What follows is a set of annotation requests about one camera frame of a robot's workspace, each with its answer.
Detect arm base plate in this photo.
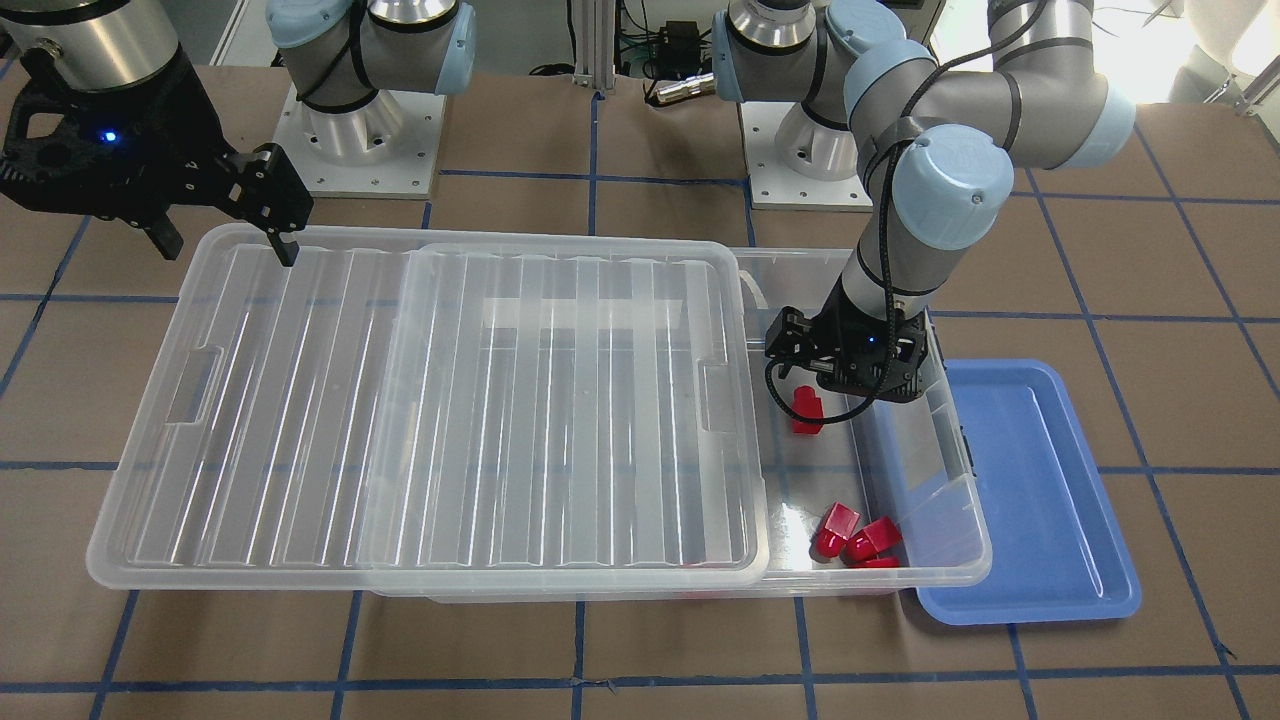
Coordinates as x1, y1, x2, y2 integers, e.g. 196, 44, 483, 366
273, 88, 447, 200
739, 102, 872, 213

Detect red block single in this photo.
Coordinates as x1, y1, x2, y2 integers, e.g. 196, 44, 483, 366
791, 386, 826, 436

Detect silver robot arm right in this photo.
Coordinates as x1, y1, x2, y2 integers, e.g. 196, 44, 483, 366
3, 1, 477, 266

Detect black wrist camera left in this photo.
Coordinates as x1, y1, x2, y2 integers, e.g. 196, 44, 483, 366
764, 306, 836, 379

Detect blue plastic tray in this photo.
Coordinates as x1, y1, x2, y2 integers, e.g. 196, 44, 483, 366
916, 359, 1143, 626

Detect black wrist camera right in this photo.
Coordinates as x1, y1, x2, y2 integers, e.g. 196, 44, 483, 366
218, 142, 314, 268

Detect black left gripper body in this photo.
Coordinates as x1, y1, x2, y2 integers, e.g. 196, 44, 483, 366
815, 300, 931, 404

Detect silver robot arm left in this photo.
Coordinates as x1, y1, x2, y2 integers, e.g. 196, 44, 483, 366
710, 1, 1137, 404

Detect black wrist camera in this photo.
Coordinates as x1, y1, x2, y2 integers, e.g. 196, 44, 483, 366
218, 142, 314, 268
764, 306, 836, 379

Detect clear plastic box lid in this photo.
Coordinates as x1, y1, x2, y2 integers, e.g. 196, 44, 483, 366
86, 224, 771, 601

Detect clear plastic storage box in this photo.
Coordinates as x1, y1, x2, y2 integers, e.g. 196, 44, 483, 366
351, 242, 993, 602

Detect red block in pile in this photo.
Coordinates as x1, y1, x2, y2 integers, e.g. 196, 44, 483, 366
854, 556, 901, 569
842, 518, 902, 568
810, 501, 861, 562

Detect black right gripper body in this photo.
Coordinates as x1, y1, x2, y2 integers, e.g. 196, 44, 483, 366
3, 47, 244, 223

